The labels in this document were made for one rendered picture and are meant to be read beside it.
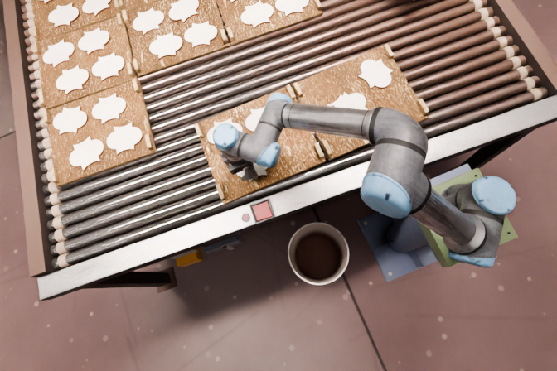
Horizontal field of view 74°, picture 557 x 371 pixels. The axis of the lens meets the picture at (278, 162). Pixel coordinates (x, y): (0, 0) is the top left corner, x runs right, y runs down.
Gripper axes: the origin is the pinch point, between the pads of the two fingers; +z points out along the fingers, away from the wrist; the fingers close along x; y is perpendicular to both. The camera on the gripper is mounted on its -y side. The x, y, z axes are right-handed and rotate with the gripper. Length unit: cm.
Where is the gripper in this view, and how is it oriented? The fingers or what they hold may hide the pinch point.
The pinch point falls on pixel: (253, 164)
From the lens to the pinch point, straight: 137.4
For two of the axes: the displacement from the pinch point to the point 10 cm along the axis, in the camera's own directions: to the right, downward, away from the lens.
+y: -9.2, 3.9, 0.0
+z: 1.1, 2.8, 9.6
